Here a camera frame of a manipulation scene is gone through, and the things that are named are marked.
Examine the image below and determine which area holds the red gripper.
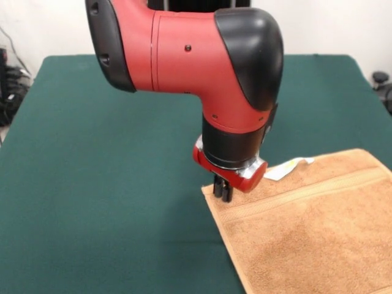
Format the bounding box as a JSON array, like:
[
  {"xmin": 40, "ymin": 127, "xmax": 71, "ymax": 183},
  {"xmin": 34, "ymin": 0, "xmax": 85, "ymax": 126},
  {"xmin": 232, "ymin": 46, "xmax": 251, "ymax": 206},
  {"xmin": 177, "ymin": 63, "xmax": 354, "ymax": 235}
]
[{"xmin": 192, "ymin": 143, "xmax": 268, "ymax": 203}]

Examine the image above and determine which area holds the tan terry towel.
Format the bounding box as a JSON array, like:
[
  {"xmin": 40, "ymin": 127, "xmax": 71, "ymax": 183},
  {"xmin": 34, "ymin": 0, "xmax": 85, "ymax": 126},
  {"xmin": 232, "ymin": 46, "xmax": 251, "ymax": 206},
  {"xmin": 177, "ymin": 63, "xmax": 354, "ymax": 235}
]
[{"xmin": 201, "ymin": 148, "xmax": 392, "ymax": 294}]

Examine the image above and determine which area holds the dark green table cloth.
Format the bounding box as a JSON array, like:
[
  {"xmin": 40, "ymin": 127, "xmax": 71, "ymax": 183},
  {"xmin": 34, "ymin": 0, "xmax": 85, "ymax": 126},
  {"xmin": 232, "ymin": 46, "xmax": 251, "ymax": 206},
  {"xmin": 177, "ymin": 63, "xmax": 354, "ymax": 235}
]
[{"xmin": 0, "ymin": 54, "xmax": 392, "ymax": 294}]

